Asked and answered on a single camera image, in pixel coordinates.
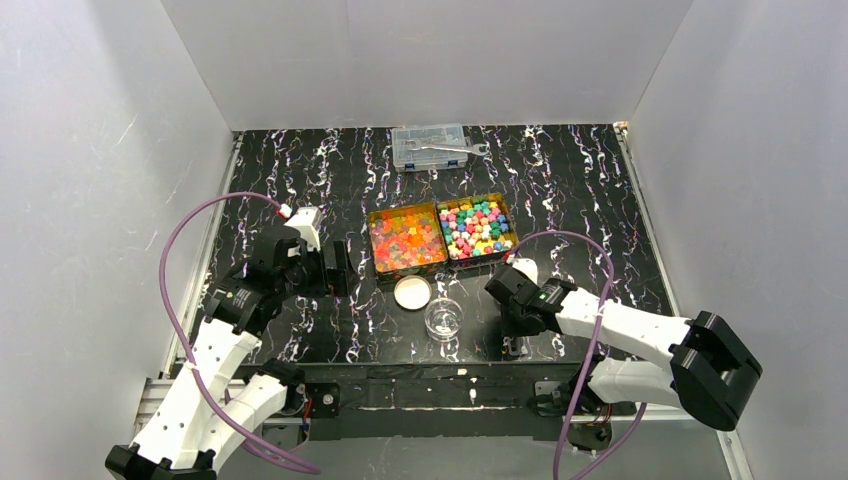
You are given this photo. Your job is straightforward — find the translucent plastic scoop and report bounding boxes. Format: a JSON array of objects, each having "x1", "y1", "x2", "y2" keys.
[{"x1": 504, "y1": 337, "x2": 528, "y2": 358}]

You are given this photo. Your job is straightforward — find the tin of orange gummy candies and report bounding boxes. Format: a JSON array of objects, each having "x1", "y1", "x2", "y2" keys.
[{"x1": 366, "y1": 203, "x2": 449, "y2": 282}]

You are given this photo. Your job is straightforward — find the tin of multicolour star candies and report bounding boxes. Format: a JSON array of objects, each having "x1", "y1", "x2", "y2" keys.
[{"x1": 436, "y1": 193, "x2": 519, "y2": 270}]

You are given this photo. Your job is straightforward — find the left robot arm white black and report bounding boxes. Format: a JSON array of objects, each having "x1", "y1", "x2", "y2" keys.
[{"x1": 105, "y1": 219, "x2": 353, "y2": 479}]

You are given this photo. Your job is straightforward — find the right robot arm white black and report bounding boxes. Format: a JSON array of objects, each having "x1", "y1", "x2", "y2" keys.
[{"x1": 485, "y1": 265, "x2": 763, "y2": 431}]

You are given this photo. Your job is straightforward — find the clear glass jar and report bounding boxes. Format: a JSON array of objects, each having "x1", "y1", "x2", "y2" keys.
[{"x1": 424, "y1": 297, "x2": 462, "y2": 342}]

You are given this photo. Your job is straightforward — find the cream round jar lid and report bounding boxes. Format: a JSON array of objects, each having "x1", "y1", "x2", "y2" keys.
[{"x1": 393, "y1": 275, "x2": 432, "y2": 311}]

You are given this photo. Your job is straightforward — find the clear plastic parts box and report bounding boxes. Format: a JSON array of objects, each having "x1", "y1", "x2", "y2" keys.
[{"x1": 390, "y1": 123, "x2": 468, "y2": 173}]

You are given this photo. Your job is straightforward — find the silver wrench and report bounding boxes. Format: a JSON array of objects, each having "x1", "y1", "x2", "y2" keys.
[{"x1": 405, "y1": 140, "x2": 489, "y2": 156}]

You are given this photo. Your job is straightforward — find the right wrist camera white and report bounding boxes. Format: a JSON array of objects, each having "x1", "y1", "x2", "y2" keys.
[{"x1": 508, "y1": 257, "x2": 540, "y2": 285}]

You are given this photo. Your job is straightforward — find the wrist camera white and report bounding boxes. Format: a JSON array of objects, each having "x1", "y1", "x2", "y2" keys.
[
  {"x1": 508, "y1": 257, "x2": 540, "y2": 285},
  {"x1": 285, "y1": 206, "x2": 323, "y2": 252}
]

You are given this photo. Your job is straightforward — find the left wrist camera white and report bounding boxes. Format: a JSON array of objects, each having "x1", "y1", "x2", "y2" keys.
[{"x1": 285, "y1": 206, "x2": 323, "y2": 252}]

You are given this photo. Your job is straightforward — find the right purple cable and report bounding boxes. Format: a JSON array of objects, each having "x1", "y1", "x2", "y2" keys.
[{"x1": 508, "y1": 229, "x2": 648, "y2": 480}]

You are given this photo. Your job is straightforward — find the purple cable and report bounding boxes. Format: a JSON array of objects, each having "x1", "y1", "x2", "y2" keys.
[
  {"x1": 508, "y1": 229, "x2": 648, "y2": 480},
  {"x1": 158, "y1": 192, "x2": 323, "y2": 476}
]

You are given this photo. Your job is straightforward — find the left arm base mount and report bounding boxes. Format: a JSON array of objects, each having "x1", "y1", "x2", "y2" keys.
[{"x1": 270, "y1": 383, "x2": 341, "y2": 419}]

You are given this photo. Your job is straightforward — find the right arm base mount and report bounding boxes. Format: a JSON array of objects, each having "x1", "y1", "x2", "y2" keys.
[{"x1": 528, "y1": 381, "x2": 637, "y2": 453}]

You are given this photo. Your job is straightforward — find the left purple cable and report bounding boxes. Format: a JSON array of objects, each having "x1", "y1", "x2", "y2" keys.
[{"x1": 158, "y1": 192, "x2": 323, "y2": 476}]

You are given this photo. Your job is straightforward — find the aluminium frame rail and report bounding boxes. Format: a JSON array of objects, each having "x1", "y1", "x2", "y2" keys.
[{"x1": 134, "y1": 380, "x2": 246, "y2": 431}]

